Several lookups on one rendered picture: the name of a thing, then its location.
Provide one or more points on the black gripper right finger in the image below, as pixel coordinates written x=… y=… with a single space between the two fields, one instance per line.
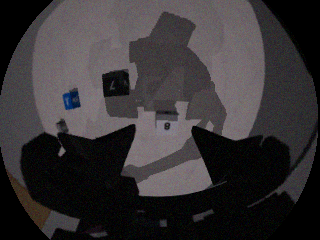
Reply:
x=219 y=153

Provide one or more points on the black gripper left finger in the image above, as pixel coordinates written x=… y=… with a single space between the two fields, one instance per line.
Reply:
x=106 y=154

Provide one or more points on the blue block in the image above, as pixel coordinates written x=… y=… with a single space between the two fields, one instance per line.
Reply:
x=71 y=100

